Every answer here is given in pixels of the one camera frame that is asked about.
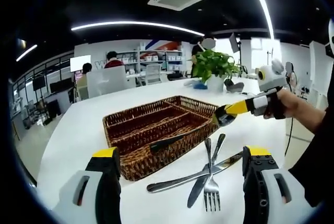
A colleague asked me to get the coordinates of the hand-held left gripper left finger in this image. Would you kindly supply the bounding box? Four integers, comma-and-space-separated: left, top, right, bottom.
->
52, 147, 123, 224

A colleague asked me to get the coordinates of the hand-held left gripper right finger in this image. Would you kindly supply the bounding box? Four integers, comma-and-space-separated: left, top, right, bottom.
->
242, 145, 318, 224

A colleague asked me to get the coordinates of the stainless steel spoon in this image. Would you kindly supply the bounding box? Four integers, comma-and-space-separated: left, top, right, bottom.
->
212, 104, 237, 128

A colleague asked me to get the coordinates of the brown wicker utensil storage tray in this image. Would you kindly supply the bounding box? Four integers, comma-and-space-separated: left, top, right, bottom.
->
102, 95, 220, 182

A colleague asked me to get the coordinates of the white storage shelf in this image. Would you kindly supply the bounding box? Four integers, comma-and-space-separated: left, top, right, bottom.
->
106, 49, 183, 72

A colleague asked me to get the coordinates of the person's right hand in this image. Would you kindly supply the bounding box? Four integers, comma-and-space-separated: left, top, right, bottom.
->
263, 89, 299, 120

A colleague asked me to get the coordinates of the dark grey gadget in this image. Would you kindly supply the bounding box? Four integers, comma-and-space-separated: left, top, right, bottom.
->
224, 77, 245, 93

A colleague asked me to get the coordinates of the black monitor on stand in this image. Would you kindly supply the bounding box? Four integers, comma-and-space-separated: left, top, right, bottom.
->
229, 32, 242, 54

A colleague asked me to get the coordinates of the green potted plant white pot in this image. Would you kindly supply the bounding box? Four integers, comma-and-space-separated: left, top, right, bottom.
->
192, 49, 242, 92

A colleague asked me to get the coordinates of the person's black clothing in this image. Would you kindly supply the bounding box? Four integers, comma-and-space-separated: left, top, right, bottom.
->
288, 109, 334, 209

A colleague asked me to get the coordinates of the white worn device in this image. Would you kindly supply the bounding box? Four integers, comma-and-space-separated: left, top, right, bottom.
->
325, 17, 334, 59

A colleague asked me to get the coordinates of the white mesh office chair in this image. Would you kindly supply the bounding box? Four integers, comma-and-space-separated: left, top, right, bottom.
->
144, 63, 162, 86

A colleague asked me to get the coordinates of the translucent white office chair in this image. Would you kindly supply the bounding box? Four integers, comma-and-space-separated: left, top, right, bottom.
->
86, 66, 129, 98

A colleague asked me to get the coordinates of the row of black monitors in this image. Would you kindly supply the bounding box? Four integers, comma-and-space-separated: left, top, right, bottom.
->
49, 79, 73, 94

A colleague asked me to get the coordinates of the black television screen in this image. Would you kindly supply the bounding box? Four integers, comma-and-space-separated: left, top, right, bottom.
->
32, 76, 46, 91

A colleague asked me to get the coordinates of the white display screen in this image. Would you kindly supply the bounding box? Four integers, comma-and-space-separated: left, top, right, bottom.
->
69, 54, 91, 73

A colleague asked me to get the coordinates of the long curved ceiling light strip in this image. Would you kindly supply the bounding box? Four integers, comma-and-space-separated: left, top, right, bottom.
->
70, 20, 206, 37

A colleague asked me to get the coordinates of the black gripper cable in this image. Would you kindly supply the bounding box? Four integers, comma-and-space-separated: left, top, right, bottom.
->
283, 115, 294, 157

